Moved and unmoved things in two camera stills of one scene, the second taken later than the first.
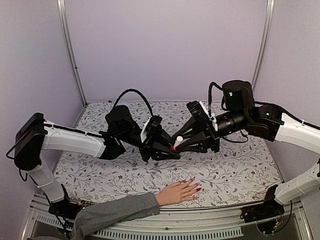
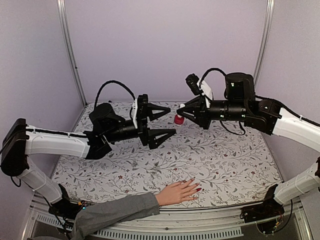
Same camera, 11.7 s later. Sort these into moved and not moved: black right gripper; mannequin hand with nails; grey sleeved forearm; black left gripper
Moved: black right gripper; black left gripper
Not moved: grey sleeved forearm; mannequin hand with nails
